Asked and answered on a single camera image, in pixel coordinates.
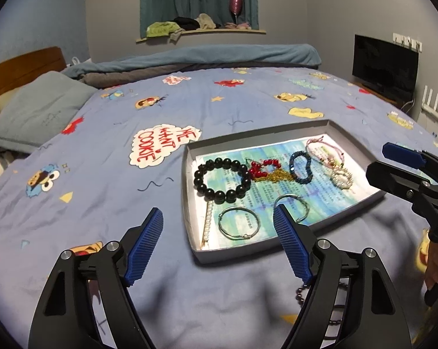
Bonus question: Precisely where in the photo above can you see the silver hoop ring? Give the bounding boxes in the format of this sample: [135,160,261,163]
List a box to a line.
[217,206,262,241]
[272,194,310,225]

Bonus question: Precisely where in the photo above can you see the white pearl bracelet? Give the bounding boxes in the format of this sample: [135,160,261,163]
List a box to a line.
[328,165,355,191]

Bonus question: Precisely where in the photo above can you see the dark red bead necklace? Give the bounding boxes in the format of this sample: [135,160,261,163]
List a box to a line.
[294,280,351,326]

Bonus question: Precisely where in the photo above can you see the pearl strand with gold chain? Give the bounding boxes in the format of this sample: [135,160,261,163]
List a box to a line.
[201,201,214,249]

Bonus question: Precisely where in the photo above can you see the dark blue braided bracelet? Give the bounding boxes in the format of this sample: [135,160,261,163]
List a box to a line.
[288,149,314,185]

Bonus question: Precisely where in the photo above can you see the red bead bracelet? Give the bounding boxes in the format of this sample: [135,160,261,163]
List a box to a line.
[246,157,282,181]

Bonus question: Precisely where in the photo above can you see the large black bead bracelet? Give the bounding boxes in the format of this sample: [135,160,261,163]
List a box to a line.
[193,157,253,205]

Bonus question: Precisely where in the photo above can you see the grey cardboard tray box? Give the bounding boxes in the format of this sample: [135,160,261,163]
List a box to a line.
[182,120,384,264]

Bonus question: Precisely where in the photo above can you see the person's right hand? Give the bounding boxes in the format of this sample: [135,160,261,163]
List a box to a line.
[425,242,438,290]

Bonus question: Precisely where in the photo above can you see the white router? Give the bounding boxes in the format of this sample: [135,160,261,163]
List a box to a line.
[421,85,438,120]

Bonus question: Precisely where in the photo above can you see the blue cartoon bed sheet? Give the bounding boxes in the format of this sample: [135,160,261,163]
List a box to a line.
[0,68,438,348]

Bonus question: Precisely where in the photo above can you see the black television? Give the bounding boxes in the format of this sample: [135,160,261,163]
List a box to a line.
[352,34,419,103]

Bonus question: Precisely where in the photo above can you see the teal folded blanket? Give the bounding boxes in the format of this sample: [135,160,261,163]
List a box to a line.
[62,44,322,79]

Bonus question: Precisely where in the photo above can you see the grey-blue pillow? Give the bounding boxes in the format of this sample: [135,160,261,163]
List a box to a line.
[0,71,97,154]

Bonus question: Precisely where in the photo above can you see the wooden window sill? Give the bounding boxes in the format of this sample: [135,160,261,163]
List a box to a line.
[135,29,267,44]

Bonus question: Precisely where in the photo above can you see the green cloth on sill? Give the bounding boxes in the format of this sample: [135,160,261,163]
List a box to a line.
[146,21,184,42]

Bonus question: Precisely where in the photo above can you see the wooden headboard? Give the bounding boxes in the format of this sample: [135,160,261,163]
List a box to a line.
[0,47,66,96]

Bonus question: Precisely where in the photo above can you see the black cloth on sill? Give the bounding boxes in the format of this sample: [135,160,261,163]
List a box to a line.
[173,17,201,32]

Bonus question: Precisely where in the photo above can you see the beige cloth on sill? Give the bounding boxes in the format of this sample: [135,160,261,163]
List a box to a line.
[195,13,216,30]

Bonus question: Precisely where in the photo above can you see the white wall hooks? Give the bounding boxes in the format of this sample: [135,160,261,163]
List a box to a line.
[392,33,423,53]

